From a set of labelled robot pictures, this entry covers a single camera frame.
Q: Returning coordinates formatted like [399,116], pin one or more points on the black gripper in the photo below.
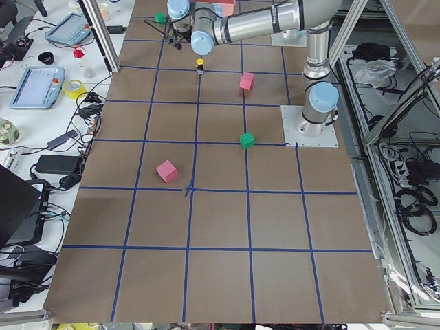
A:
[200,68]

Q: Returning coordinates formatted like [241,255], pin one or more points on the yellow push button switch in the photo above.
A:
[200,66]

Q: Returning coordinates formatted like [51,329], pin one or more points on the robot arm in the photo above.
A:
[290,36]
[204,26]

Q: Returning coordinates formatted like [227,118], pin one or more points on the pink cube near arm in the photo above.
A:
[167,171]

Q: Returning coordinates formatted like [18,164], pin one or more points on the green cube near arm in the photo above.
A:
[247,140]

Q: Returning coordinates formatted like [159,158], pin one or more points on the green cube near bin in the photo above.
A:
[160,18]

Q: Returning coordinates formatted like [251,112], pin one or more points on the pink plastic bin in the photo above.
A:
[228,6]

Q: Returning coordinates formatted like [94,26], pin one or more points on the pink cube centre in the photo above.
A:
[246,81]

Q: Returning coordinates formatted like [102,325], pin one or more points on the teach pendant tablet far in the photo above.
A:
[72,30]

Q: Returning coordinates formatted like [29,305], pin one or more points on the teach pendant tablet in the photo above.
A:
[38,88]
[72,30]

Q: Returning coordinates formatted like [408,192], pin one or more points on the yellow tape roll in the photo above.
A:
[74,89]

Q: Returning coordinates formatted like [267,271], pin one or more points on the black bowl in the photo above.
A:
[46,58]

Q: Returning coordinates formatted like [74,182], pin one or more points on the teach pendant tablet near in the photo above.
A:
[38,88]

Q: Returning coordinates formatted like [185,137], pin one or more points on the black power adapter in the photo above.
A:
[57,164]

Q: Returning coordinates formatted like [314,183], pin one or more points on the aluminium frame post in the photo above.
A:
[91,11]

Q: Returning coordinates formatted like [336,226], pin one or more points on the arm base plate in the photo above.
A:
[302,44]
[300,133]

